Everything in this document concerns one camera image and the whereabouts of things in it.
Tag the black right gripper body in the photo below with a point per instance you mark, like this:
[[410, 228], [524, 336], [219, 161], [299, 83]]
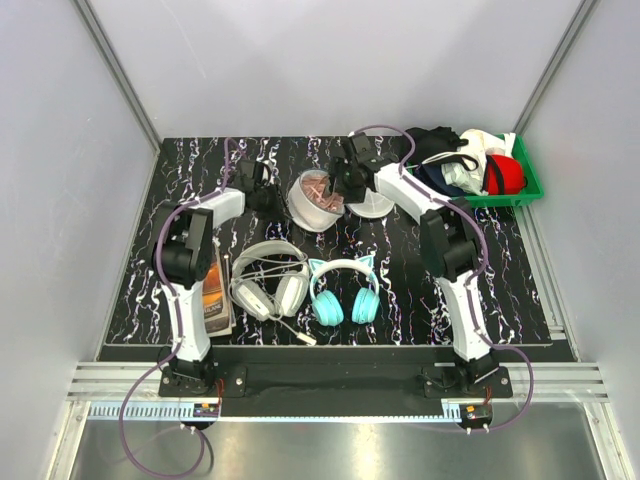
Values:
[[346, 184]]

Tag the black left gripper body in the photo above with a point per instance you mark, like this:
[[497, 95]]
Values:
[[260, 209]]

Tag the pink lace bra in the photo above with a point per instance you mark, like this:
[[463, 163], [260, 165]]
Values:
[[315, 187]]

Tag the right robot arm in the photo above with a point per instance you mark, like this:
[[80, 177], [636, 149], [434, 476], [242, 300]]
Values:
[[453, 248]]

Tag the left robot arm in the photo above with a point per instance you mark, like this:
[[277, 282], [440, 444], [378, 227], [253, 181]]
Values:
[[181, 251]]

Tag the red bra in bin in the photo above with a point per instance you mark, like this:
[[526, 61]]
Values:
[[503, 176]]

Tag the navy garment in bin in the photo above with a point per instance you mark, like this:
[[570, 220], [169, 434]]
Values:
[[432, 177]]

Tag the black garment in bin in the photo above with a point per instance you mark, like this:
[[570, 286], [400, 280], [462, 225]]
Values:
[[434, 141]]

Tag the white over-ear headphones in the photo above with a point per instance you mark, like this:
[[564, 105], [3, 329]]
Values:
[[270, 280]]

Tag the teal cat-ear headphones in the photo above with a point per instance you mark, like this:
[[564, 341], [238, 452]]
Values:
[[344, 288]]

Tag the paperback book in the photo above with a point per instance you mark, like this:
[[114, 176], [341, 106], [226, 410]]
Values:
[[219, 316]]

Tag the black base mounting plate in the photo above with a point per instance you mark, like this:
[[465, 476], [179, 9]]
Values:
[[296, 381]]

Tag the green plastic bin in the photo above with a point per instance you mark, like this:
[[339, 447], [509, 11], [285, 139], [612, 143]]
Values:
[[530, 193]]

